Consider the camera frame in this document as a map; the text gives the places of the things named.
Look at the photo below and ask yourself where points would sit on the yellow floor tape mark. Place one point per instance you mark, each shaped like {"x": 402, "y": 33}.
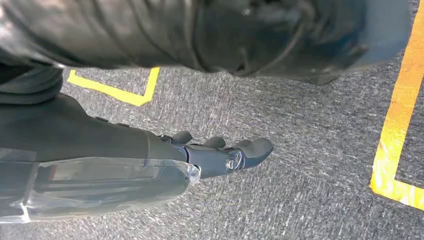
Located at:
{"x": 397, "y": 112}
{"x": 106, "y": 89}

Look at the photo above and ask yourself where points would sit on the black robot body shell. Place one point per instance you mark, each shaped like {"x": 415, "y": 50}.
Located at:
{"x": 132, "y": 30}

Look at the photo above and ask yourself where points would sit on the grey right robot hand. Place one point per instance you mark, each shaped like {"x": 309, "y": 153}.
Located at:
{"x": 99, "y": 142}

